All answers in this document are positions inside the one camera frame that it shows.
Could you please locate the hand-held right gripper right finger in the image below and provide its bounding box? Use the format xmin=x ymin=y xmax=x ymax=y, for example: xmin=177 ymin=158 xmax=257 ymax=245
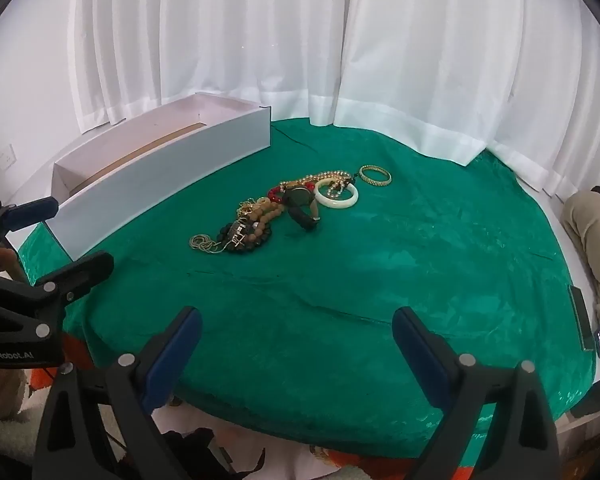
xmin=392 ymin=306 xmax=563 ymax=480

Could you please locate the green patterned tablecloth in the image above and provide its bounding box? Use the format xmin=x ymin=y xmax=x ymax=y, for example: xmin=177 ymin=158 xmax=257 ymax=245
xmin=17 ymin=117 xmax=598 ymax=461

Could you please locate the long white box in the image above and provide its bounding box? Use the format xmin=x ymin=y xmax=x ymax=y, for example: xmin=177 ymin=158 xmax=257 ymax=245
xmin=4 ymin=91 xmax=272 ymax=262

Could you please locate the gold pendant necklace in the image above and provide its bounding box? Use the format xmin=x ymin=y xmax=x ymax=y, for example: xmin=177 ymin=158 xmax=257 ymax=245
xmin=237 ymin=197 xmax=267 ymax=221

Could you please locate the brown wooden bead bracelet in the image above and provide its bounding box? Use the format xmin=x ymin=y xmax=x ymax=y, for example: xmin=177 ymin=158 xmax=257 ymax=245
xmin=247 ymin=199 xmax=285 ymax=242

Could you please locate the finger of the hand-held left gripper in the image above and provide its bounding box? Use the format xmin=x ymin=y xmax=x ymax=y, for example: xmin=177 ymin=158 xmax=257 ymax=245
xmin=0 ymin=196 xmax=60 ymax=261
xmin=0 ymin=251 xmax=115 ymax=338

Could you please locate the thin black cable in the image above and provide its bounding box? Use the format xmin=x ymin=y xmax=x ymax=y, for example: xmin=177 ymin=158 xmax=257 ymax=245
xmin=274 ymin=126 xmax=317 ymax=152

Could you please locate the white curtain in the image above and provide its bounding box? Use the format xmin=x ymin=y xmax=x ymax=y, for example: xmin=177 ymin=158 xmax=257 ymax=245
xmin=67 ymin=0 xmax=600 ymax=201

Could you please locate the white jade bangle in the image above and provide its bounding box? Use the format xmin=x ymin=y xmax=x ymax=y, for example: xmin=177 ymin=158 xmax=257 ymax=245
xmin=313 ymin=180 xmax=359 ymax=209

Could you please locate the black bead bracelet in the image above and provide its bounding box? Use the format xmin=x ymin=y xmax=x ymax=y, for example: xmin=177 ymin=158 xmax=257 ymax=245
xmin=219 ymin=220 xmax=273 ymax=256

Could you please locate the dark rectangular device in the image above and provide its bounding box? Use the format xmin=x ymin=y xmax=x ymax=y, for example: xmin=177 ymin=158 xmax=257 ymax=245
xmin=568 ymin=285 xmax=595 ymax=352

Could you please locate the gold bangle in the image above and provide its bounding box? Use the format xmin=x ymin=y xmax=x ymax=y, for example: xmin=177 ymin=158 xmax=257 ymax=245
xmin=359 ymin=164 xmax=392 ymax=186

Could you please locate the black wristwatch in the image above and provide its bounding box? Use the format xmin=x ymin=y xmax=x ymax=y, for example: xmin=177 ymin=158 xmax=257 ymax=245
xmin=281 ymin=186 xmax=321 ymax=232

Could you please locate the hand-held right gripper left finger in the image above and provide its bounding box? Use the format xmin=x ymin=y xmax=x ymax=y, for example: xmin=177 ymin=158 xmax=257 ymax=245
xmin=32 ymin=305 xmax=233 ymax=480

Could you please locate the amber bead necklace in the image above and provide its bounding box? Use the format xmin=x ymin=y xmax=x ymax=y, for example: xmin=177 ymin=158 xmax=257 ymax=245
xmin=282 ymin=171 xmax=357 ymax=198

